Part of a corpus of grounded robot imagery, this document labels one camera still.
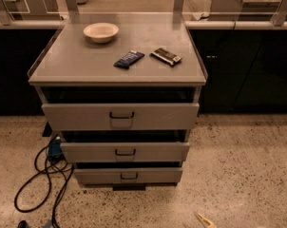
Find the grey drawer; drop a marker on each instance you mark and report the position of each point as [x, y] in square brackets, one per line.
[128, 175]
[70, 117]
[125, 151]

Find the grey top drawer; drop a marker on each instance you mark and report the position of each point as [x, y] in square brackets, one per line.
[70, 117]

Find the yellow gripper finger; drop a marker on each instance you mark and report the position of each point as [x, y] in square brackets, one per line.
[207, 223]

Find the blue power box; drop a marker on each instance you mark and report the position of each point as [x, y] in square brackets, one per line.
[54, 149]

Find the grey drawer cabinet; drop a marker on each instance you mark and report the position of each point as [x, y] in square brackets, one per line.
[76, 70]

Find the grey bottom drawer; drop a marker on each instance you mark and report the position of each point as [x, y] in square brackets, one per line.
[128, 175]

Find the background steel table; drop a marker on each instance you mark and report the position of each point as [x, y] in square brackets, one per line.
[242, 10]

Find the grey middle drawer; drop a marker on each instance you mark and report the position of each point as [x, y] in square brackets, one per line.
[125, 151]

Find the blue snack bar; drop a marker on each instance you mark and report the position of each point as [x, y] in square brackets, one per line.
[129, 59]

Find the black snack bar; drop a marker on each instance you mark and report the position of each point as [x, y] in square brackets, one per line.
[166, 56]

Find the white bowl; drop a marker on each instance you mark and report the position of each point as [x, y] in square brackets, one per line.
[101, 32]

